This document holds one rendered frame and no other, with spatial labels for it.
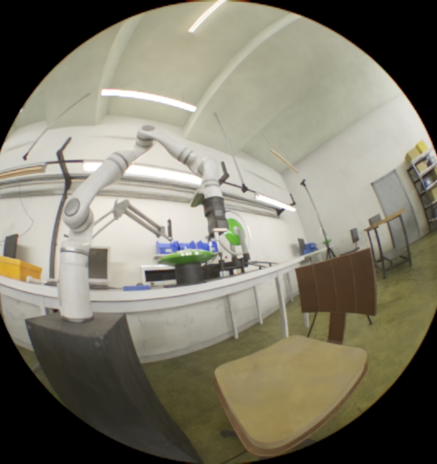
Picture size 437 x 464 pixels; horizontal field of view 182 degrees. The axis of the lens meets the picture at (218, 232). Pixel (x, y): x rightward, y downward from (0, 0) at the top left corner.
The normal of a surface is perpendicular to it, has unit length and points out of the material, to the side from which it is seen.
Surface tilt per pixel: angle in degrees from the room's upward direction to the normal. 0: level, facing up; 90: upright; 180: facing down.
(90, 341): 90
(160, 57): 180
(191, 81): 180
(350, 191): 90
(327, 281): 90
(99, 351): 90
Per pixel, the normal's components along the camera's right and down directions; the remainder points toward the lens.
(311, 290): -0.84, -0.02
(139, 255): 0.54, -0.34
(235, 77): 0.18, 0.94
